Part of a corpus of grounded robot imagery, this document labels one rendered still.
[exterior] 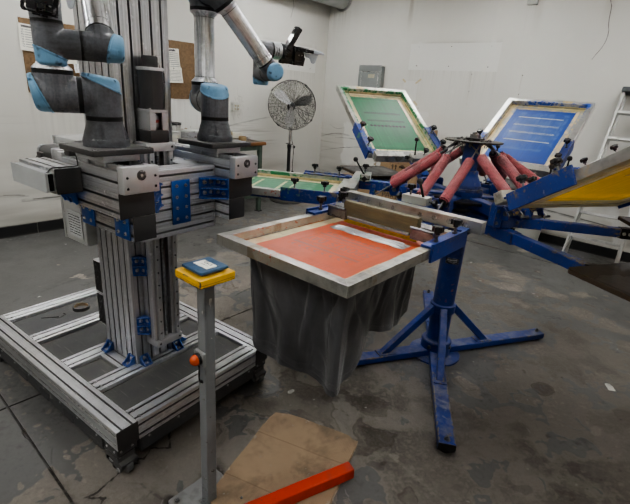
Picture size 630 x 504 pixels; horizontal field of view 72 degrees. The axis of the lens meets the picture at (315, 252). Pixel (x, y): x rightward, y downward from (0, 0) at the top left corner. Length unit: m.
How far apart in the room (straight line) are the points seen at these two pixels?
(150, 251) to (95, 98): 0.66
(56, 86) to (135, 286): 0.88
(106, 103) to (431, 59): 5.17
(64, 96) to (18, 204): 3.41
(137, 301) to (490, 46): 5.07
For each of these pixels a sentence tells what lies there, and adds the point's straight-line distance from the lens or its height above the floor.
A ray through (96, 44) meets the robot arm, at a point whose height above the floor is 1.56.
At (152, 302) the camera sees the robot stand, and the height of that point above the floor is 0.56.
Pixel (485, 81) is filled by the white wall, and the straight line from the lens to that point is 6.04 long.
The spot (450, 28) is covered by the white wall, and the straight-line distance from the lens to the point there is 6.33.
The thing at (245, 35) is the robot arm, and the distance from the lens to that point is 2.04.
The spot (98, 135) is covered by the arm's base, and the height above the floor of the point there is 1.30.
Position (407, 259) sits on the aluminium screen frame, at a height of 0.99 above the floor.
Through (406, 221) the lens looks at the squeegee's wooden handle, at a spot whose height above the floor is 1.04.
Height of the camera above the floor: 1.48
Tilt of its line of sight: 20 degrees down
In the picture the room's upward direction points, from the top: 4 degrees clockwise
